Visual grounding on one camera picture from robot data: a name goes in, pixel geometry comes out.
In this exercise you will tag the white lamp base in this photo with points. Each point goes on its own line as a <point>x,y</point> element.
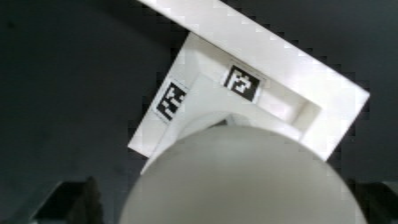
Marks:
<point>215,92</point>

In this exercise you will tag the white lamp bulb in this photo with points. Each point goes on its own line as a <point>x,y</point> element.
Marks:
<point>237,176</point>

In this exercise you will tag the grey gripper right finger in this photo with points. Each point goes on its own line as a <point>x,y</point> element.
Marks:
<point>377,198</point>

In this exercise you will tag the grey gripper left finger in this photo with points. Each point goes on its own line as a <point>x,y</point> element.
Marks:
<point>73,205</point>

